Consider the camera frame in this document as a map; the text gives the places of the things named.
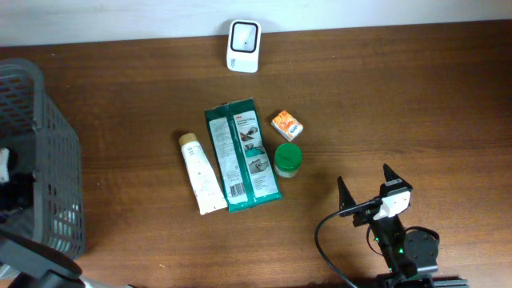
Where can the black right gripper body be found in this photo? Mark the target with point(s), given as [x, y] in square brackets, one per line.
[368, 218]

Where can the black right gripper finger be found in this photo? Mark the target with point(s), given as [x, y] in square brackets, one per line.
[394, 181]
[346, 201]

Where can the green glove package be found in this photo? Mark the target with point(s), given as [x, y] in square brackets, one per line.
[248, 179]

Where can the green lid jar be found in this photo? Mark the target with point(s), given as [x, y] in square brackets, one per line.
[287, 160]

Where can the grey plastic basket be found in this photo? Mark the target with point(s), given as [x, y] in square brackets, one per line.
[48, 147]

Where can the white barcode scanner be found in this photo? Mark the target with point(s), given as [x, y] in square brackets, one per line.
[244, 39]

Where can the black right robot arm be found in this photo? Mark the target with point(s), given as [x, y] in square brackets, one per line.
[409, 252]

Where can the white cream tube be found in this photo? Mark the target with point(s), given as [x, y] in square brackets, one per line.
[202, 177]

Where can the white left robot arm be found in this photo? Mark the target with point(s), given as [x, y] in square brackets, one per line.
[38, 265]

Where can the orange tissue pack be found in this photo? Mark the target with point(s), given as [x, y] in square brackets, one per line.
[287, 125]

